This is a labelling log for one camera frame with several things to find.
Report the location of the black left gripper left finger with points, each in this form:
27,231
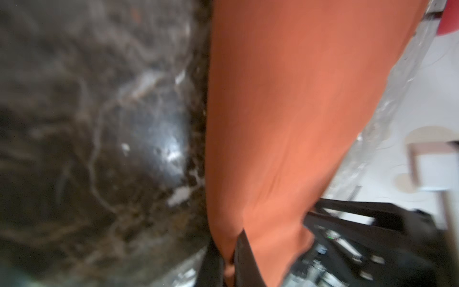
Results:
211,273

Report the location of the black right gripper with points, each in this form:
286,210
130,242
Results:
370,244

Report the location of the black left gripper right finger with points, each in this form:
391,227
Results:
247,273

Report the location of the rust orange skirt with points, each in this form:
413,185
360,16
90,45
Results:
291,85

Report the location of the red polka dot toaster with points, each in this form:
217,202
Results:
449,22

